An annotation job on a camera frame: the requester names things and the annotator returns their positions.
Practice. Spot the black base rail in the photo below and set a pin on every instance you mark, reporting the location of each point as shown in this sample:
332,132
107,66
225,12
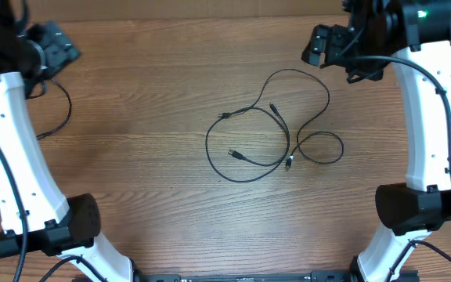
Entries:
314,276

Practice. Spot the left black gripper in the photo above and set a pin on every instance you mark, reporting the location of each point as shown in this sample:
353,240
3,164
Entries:
56,50

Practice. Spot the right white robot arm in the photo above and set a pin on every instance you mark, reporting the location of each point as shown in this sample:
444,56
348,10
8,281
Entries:
414,37

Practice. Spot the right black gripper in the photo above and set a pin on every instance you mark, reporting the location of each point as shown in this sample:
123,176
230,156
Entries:
337,43

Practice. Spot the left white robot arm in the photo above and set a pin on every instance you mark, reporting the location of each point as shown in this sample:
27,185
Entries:
35,214

